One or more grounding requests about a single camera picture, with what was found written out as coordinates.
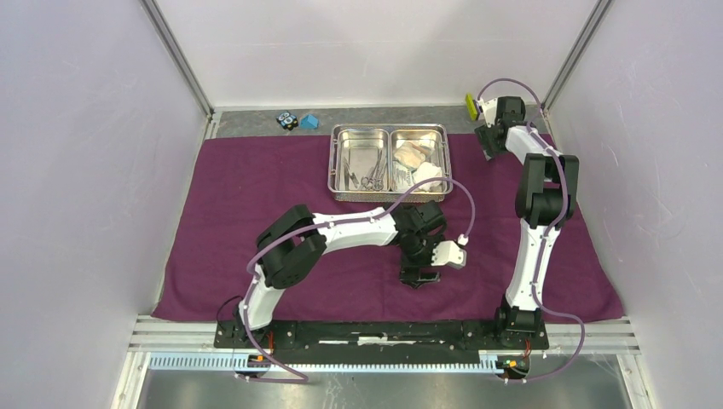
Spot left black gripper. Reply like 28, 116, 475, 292
398, 234, 444, 291

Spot beige gauze roll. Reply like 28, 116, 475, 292
392, 141, 435, 171

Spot metal instrument tray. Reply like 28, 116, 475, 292
327, 124, 451, 203

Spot blue small block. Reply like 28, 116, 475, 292
299, 114, 320, 130

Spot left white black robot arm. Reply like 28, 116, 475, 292
214, 201, 466, 349

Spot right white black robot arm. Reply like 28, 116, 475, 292
467, 96, 579, 349

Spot steel surgical scissors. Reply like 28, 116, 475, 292
360, 150, 388, 192

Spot yellow green white object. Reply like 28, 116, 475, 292
465, 93, 481, 122

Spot white crumpled gauze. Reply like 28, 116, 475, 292
413, 162, 444, 192

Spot white sterile packet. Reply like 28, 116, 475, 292
390, 161, 414, 193

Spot steel forceps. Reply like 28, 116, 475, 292
342, 158, 362, 191

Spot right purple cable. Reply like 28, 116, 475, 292
477, 78, 587, 385

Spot purple cable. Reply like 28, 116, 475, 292
477, 78, 587, 385
235, 176, 477, 385

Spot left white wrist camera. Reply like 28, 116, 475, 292
431, 234, 469, 269

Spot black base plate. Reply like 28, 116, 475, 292
213, 320, 549, 365

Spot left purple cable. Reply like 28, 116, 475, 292
235, 176, 477, 385

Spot aluminium frame rail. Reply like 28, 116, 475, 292
111, 315, 660, 408

